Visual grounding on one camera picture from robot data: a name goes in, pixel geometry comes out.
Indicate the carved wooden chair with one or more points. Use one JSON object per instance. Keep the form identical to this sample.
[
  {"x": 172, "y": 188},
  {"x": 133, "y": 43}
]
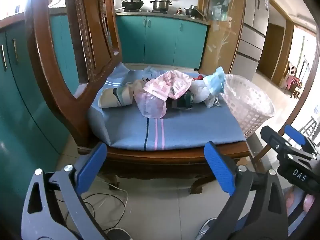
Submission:
[{"x": 50, "y": 92}]

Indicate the striped paper cup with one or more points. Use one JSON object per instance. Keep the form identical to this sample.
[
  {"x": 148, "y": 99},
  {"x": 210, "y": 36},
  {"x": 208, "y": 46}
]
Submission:
[{"x": 112, "y": 97}]

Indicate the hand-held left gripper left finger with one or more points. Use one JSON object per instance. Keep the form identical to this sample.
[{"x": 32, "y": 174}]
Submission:
[{"x": 92, "y": 165}]

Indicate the dark snack packet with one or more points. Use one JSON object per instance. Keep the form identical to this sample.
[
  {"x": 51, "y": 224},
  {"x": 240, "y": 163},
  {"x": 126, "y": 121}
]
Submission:
[{"x": 182, "y": 101}]

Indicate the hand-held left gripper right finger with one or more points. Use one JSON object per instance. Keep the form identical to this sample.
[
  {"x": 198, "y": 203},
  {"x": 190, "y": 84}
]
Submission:
[{"x": 220, "y": 167}]

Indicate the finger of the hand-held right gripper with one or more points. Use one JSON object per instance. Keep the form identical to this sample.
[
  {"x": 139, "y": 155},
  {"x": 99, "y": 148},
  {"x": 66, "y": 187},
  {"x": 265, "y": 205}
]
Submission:
[
  {"x": 272, "y": 136},
  {"x": 295, "y": 133}
]

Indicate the blue striped seat cushion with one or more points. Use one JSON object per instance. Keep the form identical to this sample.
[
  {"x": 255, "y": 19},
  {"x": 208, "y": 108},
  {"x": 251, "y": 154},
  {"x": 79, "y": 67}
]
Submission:
[{"x": 175, "y": 130}]

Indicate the white plastic basket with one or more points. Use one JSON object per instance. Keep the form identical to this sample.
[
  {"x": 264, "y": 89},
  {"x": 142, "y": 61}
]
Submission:
[{"x": 247, "y": 105}]

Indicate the black wok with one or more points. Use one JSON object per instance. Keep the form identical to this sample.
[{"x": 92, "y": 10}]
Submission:
[{"x": 132, "y": 3}]

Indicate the pink stools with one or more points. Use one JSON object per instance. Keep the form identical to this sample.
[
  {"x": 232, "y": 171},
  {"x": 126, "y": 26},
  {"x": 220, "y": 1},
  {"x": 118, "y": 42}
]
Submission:
[{"x": 291, "y": 80}]

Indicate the white plastic bag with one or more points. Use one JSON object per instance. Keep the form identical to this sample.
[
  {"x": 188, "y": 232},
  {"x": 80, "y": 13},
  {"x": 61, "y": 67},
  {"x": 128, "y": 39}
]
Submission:
[{"x": 200, "y": 90}]

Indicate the silver refrigerator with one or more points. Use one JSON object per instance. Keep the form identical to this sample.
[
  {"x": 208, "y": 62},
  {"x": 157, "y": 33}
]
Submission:
[{"x": 252, "y": 30}]

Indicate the person's right hand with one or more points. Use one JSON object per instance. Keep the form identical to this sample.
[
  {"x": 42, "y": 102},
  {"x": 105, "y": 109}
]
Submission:
[{"x": 290, "y": 198}]

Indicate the wooden framed glass door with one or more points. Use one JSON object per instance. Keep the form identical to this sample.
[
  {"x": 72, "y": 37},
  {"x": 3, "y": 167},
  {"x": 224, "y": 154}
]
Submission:
[{"x": 220, "y": 35}]

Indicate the steel cooking pot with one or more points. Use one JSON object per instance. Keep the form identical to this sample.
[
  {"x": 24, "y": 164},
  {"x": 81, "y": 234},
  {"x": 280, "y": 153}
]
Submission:
[{"x": 161, "y": 5}]

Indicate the pink plastic bag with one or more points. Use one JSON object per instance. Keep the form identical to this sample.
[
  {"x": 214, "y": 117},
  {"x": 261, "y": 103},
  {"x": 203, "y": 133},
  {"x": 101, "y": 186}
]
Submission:
[{"x": 150, "y": 105}]

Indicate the pink white printed wrapper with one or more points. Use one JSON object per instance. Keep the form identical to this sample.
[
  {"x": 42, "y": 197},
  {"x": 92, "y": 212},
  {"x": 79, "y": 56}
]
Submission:
[{"x": 165, "y": 82}]

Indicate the black cooking pot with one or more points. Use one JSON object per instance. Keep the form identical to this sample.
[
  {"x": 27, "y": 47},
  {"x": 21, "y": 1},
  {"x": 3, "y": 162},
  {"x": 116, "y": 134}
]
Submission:
[{"x": 192, "y": 11}]

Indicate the grey shoe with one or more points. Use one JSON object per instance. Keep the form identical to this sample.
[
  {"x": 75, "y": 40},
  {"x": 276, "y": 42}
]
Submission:
[
  {"x": 120, "y": 233},
  {"x": 206, "y": 230}
]

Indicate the small red jar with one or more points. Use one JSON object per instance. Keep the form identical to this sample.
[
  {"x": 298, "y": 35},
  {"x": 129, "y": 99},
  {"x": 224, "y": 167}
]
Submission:
[{"x": 179, "y": 11}]

